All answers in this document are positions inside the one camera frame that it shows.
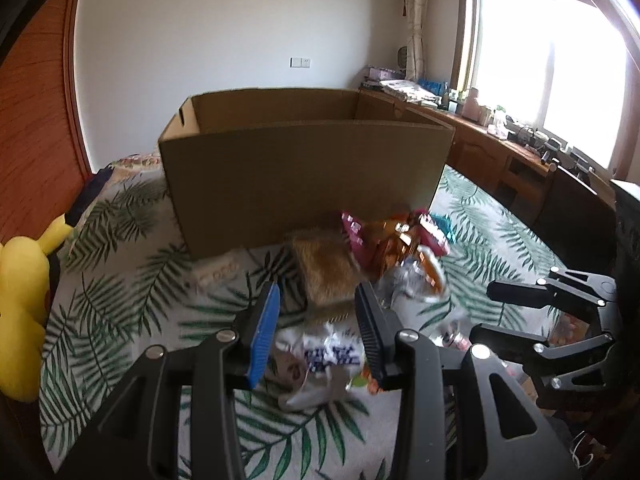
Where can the purple box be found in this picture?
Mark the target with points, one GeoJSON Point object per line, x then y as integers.
{"type": "Point", "coordinates": [382, 73]}

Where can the dark chair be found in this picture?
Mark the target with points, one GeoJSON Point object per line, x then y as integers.
{"type": "Point", "coordinates": [575, 210]}

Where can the leaf print bedsheet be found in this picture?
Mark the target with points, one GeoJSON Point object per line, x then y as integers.
{"type": "Point", "coordinates": [125, 310]}

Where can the clear candy packet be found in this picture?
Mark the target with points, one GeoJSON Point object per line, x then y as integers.
{"type": "Point", "coordinates": [570, 330]}

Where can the pink brown snack packet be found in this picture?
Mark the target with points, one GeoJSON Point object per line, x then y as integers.
{"type": "Point", "coordinates": [390, 242]}

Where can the teal snack packet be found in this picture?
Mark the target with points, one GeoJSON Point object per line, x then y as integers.
{"type": "Point", "coordinates": [445, 225]}

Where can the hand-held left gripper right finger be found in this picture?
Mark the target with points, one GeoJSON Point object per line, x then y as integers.
{"type": "Point", "coordinates": [372, 340]}

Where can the yellow plush toy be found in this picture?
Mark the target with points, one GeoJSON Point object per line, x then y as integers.
{"type": "Point", "coordinates": [20, 310]}

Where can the white blue snack packet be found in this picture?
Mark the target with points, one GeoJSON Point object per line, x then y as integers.
{"type": "Point", "coordinates": [325, 355]}

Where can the patterned curtain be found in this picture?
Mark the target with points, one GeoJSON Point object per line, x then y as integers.
{"type": "Point", "coordinates": [417, 20]}

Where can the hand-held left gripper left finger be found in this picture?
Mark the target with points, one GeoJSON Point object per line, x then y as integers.
{"type": "Point", "coordinates": [262, 340]}

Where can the floral quilt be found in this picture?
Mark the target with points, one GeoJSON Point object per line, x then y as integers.
{"type": "Point", "coordinates": [137, 161]}

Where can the window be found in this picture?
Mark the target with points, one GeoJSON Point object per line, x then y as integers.
{"type": "Point", "coordinates": [575, 60]}

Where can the wooden desk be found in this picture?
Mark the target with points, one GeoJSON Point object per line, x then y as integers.
{"type": "Point", "coordinates": [480, 155]}

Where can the stack of papers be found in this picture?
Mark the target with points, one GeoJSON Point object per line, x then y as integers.
{"type": "Point", "coordinates": [405, 90]}

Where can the small round fan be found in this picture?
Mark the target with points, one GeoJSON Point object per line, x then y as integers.
{"type": "Point", "coordinates": [402, 57]}

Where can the dark blue quilt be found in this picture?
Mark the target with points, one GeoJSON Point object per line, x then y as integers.
{"type": "Point", "coordinates": [92, 195]}

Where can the blue packets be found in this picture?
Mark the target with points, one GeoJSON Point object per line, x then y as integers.
{"type": "Point", "coordinates": [432, 85]}

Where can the wooden wardrobe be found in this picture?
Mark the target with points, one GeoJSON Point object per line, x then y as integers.
{"type": "Point", "coordinates": [35, 135]}

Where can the brown cardboard box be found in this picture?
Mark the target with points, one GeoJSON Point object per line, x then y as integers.
{"type": "Point", "coordinates": [300, 185]}

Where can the pink box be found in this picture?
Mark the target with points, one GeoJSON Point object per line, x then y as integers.
{"type": "Point", "coordinates": [475, 106]}

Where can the silver snack packet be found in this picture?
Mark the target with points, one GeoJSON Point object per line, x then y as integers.
{"type": "Point", "coordinates": [412, 280]}

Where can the tan snack packet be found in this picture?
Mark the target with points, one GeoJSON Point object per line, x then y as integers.
{"type": "Point", "coordinates": [322, 270]}

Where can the white wall switch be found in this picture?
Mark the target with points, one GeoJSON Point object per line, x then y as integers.
{"type": "Point", "coordinates": [300, 62]}

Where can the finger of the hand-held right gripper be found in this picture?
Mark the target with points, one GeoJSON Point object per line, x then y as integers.
{"type": "Point", "coordinates": [500, 341]}
{"type": "Point", "coordinates": [520, 294]}

